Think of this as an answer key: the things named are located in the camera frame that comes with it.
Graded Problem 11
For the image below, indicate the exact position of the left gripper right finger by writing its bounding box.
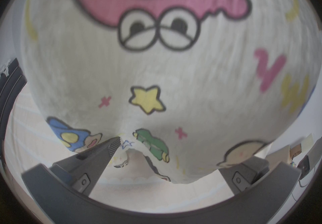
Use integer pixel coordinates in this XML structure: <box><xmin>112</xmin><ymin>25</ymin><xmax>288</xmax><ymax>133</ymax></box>
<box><xmin>218</xmin><ymin>155</ymin><xmax>270</xmax><ymax>195</ymax></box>

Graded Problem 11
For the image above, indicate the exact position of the white cloth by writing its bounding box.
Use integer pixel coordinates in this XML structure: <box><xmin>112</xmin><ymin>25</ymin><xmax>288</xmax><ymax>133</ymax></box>
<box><xmin>0</xmin><ymin>60</ymin><xmax>12</xmax><ymax>76</ymax></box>

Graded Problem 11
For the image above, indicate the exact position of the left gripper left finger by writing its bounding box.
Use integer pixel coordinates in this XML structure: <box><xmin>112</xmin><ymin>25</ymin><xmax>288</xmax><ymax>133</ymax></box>
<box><xmin>51</xmin><ymin>137</ymin><xmax>121</xmax><ymax>197</ymax></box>

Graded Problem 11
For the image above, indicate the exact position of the bed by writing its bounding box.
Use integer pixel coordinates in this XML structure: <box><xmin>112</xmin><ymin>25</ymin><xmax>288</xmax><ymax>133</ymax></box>
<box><xmin>3</xmin><ymin>84</ymin><xmax>242</xmax><ymax>212</ymax></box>

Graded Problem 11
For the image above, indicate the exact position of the white printed pyjama top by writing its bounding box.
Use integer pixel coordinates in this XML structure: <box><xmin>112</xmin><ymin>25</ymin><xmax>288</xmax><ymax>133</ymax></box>
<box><xmin>21</xmin><ymin>0</ymin><xmax>317</xmax><ymax>186</ymax></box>

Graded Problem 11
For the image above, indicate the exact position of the black chest of drawers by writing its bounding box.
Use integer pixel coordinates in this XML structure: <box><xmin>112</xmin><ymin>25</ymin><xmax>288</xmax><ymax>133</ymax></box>
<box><xmin>0</xmin><ymin>58</ymin><xmax>28</xmax><ymax>143</ymax></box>

